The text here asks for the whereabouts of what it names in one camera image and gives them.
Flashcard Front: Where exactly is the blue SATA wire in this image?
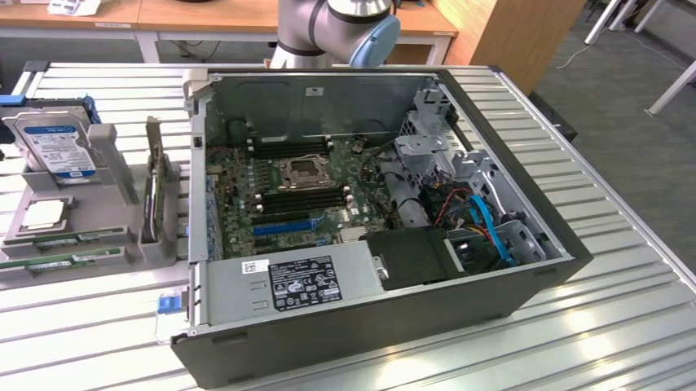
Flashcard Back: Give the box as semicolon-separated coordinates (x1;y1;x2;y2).
469;194;515;268

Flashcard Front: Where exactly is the black RAM slot bank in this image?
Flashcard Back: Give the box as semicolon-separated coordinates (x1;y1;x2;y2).
244;135;335;160
252;183;355;215

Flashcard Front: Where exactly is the CPU socket with metal frame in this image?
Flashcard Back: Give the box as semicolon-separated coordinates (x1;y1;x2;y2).
275;156;339;192

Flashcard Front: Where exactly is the wooden cabinet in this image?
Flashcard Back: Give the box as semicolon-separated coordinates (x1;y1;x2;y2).
434;0;588;95

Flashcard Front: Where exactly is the red and black wire bundle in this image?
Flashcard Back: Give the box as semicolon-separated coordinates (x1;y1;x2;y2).
429;185;479;229

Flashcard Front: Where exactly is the graphics card with metal bracket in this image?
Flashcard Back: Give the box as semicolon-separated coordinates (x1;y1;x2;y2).
139;115;172;241

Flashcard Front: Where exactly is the grey power supply unit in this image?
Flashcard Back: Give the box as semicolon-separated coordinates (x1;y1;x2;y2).
190;242;390;327

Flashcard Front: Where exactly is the open black PC case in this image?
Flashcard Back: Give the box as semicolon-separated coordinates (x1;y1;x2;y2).
168;64;594;391

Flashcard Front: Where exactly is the wooden desk with white frame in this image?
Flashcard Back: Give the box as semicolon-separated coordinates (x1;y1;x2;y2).
0;0;461;66

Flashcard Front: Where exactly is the CPU with silver lid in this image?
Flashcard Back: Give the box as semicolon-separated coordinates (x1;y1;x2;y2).
15;196;75;235

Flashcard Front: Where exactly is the blue plastic latch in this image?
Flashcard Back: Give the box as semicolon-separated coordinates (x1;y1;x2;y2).
153;288;190;316

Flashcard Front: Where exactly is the blue expansion slot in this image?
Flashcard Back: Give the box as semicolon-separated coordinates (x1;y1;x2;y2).
250;218;322;239

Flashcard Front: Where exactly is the white table leg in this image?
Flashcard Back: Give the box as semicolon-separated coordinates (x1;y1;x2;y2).
645;60;696;116

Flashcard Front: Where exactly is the metal disk bay cage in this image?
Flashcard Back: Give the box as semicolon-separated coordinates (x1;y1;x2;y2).
391;87;561;266

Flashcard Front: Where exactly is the hard disk with blue label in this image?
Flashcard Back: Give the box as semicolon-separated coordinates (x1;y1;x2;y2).
0;105;100;185

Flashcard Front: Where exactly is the blue disk carrier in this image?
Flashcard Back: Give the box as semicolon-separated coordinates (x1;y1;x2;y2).
0;92;104;125

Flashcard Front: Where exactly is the green motherboard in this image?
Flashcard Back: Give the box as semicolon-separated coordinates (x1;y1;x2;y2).
204;134;409;261

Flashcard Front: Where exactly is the white floor cable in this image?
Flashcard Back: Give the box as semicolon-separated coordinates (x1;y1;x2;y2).
554;24;626;70

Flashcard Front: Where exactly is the green RAM stick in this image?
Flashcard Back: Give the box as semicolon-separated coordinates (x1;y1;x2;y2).
3;228;127;248
0;247;123;270

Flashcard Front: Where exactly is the grey parts rack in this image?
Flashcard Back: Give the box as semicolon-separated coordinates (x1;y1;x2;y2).
0;123;184;282

